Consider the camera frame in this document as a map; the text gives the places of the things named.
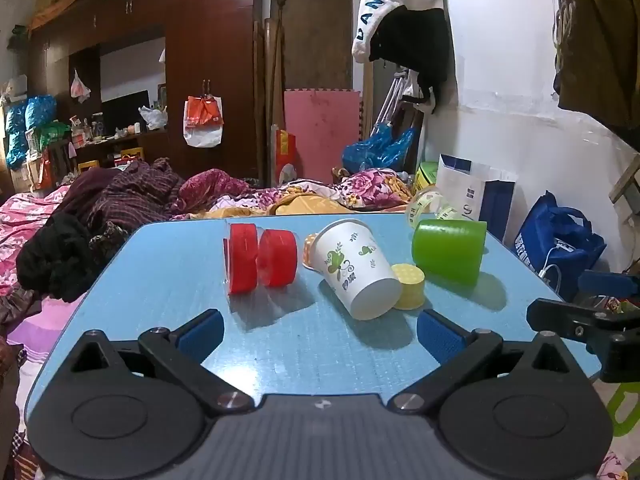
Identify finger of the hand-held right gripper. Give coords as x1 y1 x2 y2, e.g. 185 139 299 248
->
577 269 640 299
526 298 640 384

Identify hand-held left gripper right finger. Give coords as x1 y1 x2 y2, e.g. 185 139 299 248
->
388 309 572 415

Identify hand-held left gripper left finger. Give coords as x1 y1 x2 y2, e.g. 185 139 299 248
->
70 309 254 416

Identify white paper cup green print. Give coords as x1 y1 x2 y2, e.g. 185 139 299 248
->
311 218 402 322

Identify yellow polka-dot paper cup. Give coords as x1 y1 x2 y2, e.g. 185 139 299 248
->
391 263 426 310

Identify green plastic cup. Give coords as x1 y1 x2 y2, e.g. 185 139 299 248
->
411 218 488 287

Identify red plastic cup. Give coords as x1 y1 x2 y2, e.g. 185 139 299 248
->
256 228 299 289
223 224 259 295

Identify clear cup yellow print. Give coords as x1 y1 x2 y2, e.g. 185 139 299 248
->
405 186 477 227

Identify orange polka-dot paper cup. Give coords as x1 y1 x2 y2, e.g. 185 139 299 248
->
302 232 322 270

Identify blue tote bag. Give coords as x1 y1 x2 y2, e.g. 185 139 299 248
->
514 190 607 302

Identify green plastic stool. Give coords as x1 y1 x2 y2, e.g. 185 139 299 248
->
606 379 640 437

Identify white and blue paper bag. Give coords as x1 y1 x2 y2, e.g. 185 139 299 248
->
436 153 519 247

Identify dark plaid cloth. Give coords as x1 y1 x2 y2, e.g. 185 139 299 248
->
55 157 188 241

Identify green and yellow box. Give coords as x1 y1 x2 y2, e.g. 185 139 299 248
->
416 161 440 195

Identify black cloth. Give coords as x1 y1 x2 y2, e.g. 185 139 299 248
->
15 211 132 303

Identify blue plastic bag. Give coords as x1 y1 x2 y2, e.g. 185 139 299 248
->
342 122 419 174

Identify red paper bag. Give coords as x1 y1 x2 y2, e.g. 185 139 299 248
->
274 129 298 184

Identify orange and white plastic bag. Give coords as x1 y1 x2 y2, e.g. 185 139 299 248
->
183 94 224 149

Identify olive hanging clothes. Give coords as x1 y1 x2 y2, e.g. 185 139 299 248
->
551 0 640 132

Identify black television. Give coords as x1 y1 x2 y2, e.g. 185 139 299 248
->
101 90 151 137

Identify pink foam mat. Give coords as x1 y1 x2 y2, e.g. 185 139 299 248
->
283 88 362 187

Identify blue patterned bag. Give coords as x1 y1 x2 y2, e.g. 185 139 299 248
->
4 94 59 170

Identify small white red plastic bag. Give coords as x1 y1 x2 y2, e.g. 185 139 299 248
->
69 68 93 105

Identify dark brown wooden wardrobe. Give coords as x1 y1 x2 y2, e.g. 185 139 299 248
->
27 0 267 187

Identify white and black hanging jacket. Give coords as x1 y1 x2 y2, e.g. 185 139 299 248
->
351 0 452 115

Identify brown wooden board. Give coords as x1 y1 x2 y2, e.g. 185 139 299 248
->
270 0 354 92

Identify white cable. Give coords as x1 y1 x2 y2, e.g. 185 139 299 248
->
536 246 572 292

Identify metal folding frame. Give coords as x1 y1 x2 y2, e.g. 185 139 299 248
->
371 71 418 133

